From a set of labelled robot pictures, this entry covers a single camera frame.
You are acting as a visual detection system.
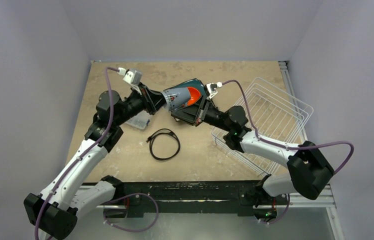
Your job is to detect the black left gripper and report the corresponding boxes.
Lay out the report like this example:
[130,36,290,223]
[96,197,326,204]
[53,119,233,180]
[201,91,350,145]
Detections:
[113,81,171,126]

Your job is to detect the orange bowl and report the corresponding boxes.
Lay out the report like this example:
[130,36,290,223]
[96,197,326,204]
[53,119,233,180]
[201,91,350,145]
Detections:
[185,86,202,107]

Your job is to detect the teal square plate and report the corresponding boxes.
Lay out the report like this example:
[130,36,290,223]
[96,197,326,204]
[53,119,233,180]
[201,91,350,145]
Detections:
[162,78,207,111]

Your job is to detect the floral square plate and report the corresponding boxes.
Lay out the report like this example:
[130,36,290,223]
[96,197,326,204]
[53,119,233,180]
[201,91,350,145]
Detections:
[203,99,219,112]

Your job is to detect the grey mug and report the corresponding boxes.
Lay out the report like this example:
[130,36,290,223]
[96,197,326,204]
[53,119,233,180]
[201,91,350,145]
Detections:
[162,87,191,112]

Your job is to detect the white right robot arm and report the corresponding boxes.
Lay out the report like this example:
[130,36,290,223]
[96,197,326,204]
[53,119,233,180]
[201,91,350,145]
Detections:
[168,96,335,204]

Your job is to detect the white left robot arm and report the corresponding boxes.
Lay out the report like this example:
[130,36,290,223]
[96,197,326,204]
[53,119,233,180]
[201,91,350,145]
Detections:
[23,83,179,240]

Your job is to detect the clear plastic box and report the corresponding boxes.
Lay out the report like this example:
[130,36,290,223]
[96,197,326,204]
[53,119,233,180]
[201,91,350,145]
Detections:
[125,110,152,130]

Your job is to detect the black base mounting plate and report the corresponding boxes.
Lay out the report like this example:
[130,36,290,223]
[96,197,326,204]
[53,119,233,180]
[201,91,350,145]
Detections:
[104,180,290,220]

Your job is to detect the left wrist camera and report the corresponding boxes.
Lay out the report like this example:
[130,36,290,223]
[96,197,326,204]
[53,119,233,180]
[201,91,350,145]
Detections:
[122,68,143,86]

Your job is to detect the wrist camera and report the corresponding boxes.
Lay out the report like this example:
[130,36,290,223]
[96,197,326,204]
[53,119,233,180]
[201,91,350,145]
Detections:
[205,83,219,100]
[122,68,143,86]

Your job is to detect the black coiled cable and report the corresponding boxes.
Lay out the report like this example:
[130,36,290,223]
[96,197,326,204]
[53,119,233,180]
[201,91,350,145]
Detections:
[145,128,181,162]

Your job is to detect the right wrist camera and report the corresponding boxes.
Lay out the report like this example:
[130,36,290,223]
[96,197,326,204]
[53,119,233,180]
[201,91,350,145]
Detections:
[205,83,219,100]

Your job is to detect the white wire dish rack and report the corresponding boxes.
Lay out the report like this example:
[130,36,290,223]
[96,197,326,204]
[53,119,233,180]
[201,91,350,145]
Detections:
[210,77,314,178]

